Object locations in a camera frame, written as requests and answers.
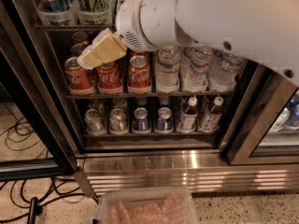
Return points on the brown tea bottle left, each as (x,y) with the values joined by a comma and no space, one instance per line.
(188,115)

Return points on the blue pepsi can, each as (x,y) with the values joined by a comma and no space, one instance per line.
(141,120)
(164,121)

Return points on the stainless steel fridge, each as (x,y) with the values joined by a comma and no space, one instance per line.
(230,159)

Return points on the coca-cola can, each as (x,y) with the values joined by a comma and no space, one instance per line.
(109,76)
(82,37)
(77,49)
(139,72)
(77,76)
(133,53)

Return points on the blue pepsi can right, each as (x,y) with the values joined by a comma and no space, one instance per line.
(164,121)

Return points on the front left coca-cola can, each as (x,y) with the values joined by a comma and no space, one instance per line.
(77,76)

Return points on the front right coca-cola can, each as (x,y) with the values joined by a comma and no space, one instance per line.
(139,72)

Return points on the water bottle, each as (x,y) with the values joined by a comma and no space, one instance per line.
(194,67)
(222,71)
(166,70)

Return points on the clear tray under green can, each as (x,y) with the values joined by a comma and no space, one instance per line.
(92,18)

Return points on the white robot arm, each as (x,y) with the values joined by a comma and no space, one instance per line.
(264,31)

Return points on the brown tea bottle right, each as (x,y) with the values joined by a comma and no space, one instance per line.
(211,115)

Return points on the blue can behind glass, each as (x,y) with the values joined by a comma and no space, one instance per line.
(292,123)

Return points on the silver can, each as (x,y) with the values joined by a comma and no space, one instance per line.
(117,120)
(93,121)

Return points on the rear left coca-cola can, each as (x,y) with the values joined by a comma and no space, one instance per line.
(82,37)

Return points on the clear plastic bin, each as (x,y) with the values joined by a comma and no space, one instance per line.
(163,205)

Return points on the clear tray under blue can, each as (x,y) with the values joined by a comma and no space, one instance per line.
(54,13)

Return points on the middle left coca-cola can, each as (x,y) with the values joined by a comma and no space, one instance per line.
(77,49)

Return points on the middle right coca-cola can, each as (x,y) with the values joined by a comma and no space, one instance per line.
(133,53)

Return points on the front middle water bottle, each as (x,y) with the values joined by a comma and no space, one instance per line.
(194,67)

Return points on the silver can front left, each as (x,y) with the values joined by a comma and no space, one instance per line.
(93,121)

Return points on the black stand post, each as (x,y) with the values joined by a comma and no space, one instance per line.
(34,210)

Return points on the front right water bottle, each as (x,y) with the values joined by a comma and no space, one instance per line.
(222,71)

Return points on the brown tea bottle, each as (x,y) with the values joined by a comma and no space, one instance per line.
(211,115)
(188,115)

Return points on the blue pepsi can left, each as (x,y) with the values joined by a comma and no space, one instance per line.
(141,120)

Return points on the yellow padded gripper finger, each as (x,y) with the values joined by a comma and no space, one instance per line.
(103,38)
(95,56)

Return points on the front left water bottle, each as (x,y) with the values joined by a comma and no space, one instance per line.
(166,70)

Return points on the front middle coca-cola can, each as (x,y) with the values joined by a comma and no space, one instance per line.
(109,76)

